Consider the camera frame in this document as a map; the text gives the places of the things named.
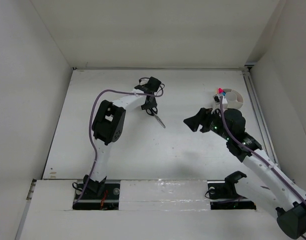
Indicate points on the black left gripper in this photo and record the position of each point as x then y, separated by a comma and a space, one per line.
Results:
152, 104

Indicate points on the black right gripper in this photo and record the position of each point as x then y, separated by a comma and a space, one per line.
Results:
202, 117

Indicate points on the black handled scissors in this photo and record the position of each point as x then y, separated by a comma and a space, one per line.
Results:
154, 112

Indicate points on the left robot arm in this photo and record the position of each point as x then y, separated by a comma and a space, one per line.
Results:
107, 121

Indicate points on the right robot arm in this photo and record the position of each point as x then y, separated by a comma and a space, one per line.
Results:
279, 196

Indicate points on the white round compartment container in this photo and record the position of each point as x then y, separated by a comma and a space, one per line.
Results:
234, 99

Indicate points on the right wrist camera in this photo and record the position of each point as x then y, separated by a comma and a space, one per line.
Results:
219, 98

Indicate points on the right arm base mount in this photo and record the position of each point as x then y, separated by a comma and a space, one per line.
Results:
223, 196

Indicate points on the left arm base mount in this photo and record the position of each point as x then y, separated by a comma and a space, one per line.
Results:
99, 196

